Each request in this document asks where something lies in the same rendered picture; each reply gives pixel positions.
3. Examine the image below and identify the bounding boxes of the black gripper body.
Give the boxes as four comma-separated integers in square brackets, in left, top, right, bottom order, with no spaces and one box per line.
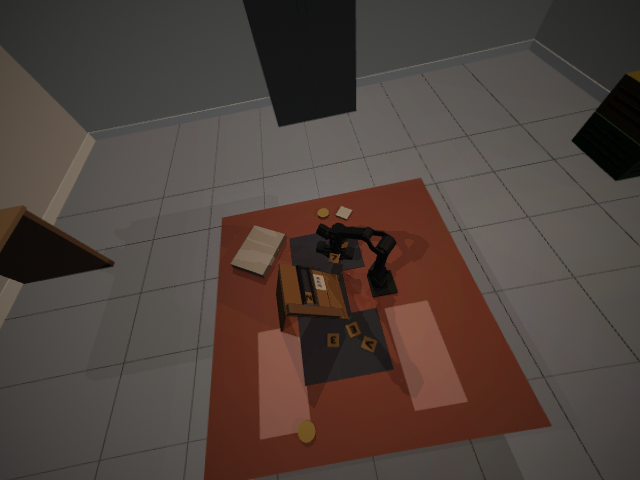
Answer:
[316,241,354,260]

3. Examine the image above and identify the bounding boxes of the white paper ticket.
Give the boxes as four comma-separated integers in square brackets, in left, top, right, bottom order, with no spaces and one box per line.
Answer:
[313,274,327,291]

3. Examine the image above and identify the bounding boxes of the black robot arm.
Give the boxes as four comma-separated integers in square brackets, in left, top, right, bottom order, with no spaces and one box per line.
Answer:
[316,223,396,291]

